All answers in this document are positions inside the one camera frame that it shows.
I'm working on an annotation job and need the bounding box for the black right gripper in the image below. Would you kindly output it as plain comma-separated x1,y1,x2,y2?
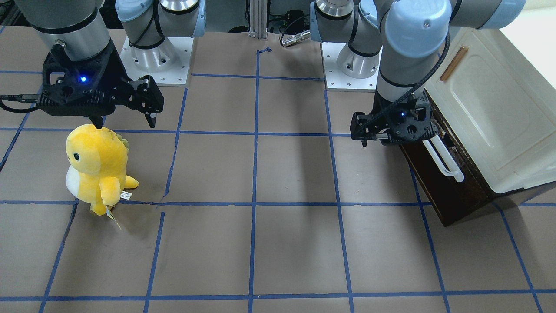
36,40,165,129

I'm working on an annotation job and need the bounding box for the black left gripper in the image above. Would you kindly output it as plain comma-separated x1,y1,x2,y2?
350,92,438,148

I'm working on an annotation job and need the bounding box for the white plastic drawer handle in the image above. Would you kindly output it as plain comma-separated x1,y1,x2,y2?
423,135,465,183

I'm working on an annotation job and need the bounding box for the dark brown wooden drawer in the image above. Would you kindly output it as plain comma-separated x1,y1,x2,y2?
400,104,500,226

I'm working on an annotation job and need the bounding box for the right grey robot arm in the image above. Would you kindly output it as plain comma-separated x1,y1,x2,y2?
1,0,206,129

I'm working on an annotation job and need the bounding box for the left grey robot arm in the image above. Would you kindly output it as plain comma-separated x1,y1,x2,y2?
310,0,526,147

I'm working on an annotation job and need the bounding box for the yellow plush dinosaur toy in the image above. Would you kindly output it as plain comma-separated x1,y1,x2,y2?
66,123,139,218

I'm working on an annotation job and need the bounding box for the cream plastic storage box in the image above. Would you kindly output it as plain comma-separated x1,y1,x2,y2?
426,28,556,193

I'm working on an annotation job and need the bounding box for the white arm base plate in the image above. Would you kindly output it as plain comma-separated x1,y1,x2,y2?
120,37,195,87
321,42,382,93

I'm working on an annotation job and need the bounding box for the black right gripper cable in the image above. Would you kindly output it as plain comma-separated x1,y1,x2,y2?
0,93,42,113

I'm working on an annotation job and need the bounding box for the brown wooden box handle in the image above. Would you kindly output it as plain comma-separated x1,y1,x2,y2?
440,45,469,82

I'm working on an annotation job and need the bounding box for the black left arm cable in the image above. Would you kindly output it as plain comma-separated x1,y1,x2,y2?
361,33,451,131

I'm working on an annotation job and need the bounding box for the aluminium frame post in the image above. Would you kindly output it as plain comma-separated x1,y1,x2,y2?
248,0,269,41

